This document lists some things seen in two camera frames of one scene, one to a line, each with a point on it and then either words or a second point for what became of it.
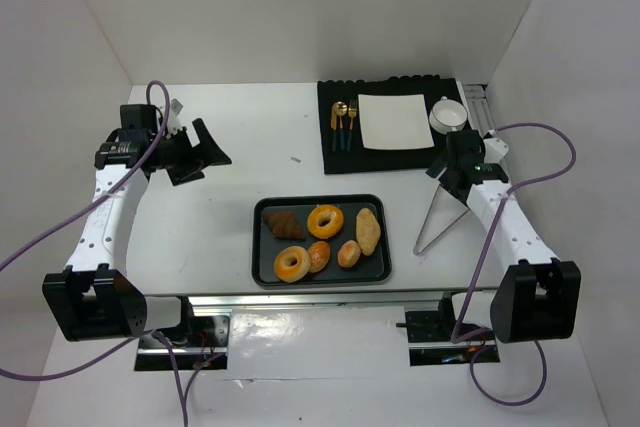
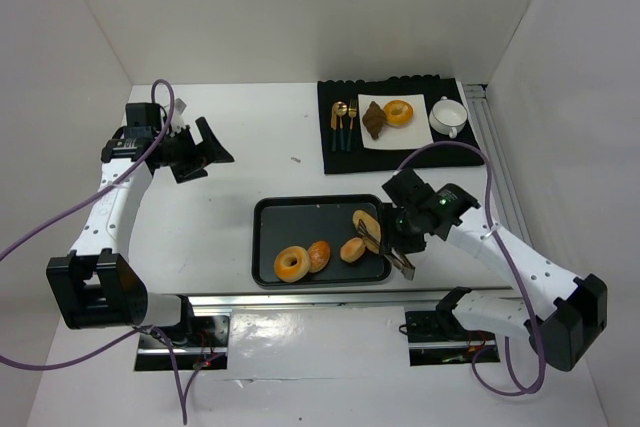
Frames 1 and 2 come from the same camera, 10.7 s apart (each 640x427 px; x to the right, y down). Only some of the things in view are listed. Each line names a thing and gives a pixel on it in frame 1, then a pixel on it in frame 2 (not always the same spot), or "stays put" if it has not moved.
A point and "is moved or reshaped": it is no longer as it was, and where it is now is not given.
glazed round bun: (320, 253) stays put
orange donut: (325, 221) to (398, 113)
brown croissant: (284, 225) to (374, 118)
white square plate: (395, 121) stays put
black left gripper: (185, 158) stays put
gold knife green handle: (334, 127) stays put
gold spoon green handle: (341, 108) stays put
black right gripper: (451, 180) to (395, 235)
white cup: (448, 115) stays put
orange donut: (292, 264) stays put
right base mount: (429, 335) stays put
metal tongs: (445, 208) is moved or reshaped
